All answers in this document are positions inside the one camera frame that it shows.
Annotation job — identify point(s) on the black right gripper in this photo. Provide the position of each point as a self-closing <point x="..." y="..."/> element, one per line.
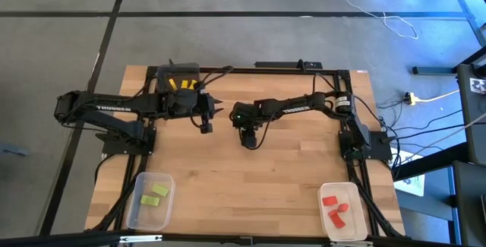
<point x="247" y="114"/>

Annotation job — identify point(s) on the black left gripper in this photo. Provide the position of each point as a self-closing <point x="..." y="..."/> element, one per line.
<point x="186" y="104"/>

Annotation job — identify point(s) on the green arched foam block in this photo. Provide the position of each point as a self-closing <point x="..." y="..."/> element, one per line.
<point x="150" y="200"/>

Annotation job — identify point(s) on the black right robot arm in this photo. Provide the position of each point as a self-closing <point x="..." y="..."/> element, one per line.
<point x="296" y="109"/>

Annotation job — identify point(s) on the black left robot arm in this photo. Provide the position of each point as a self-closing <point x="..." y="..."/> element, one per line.
<point x="114" y="108"/>

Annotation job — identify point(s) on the dark grey translucent bin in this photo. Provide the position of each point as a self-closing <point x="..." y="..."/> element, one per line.
<point x="167" y="75"/>

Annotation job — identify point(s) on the clear plastic bin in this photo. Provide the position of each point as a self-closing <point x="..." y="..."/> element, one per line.
<point x="150" y="220"/>

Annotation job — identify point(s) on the white bottom-right bin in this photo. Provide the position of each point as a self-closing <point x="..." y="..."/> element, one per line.
<point x="357" y="224"/>

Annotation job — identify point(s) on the white yellow power plug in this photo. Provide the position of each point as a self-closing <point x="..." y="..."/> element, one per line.
<point x="411" y="98"/>

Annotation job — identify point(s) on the white paper sheet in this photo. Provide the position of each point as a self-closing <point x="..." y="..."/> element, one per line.
<point x="414" y="184"/>

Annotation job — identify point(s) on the black diagonal floor beam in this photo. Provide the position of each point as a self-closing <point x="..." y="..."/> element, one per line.
<point x="429" y="161"/>

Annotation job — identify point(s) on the black floor bar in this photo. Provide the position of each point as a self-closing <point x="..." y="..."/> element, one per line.
<point x="433" y="70"/>

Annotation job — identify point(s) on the grey floor tape piece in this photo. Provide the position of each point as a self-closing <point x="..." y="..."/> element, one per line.
<point x="13" y="150"/>

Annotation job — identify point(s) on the black gantry bar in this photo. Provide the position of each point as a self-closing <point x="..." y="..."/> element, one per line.
<point x="57" y="240"/>

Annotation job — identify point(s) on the dark grey cabinet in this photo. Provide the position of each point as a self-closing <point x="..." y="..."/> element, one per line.
<point x="471" y="125"/>

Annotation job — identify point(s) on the black white fiducial marker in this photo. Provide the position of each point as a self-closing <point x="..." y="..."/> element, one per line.
<point x="478" y="86"/>

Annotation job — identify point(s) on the dark grey cart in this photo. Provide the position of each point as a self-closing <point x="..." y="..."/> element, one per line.
<point x="471" y="209"/>

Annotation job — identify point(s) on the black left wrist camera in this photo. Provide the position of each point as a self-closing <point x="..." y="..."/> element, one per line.
<point x="206" y="127"/>

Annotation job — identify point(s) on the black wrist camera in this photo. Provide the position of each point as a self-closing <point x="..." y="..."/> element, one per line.
<point x="206" y="127"/>
<point x="249" y="140"/>

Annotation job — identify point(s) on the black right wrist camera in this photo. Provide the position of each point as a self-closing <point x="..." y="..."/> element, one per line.
<point x="249" y="140"/>

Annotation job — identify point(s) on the black aluminium table frame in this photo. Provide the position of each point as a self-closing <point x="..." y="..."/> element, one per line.
<point x="247" y="71"/>

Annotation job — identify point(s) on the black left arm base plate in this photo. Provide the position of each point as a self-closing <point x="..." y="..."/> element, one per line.
<point x="114" y="150"/>

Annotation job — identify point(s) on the black table-level camera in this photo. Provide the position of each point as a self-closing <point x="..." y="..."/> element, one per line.
<point x="246" y="241"/>

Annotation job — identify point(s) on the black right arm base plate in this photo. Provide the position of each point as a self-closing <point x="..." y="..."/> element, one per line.
<point x="379" y="144"/>

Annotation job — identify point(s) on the silver metal bracket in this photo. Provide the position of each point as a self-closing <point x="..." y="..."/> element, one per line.
<point x="140" y="238"/>

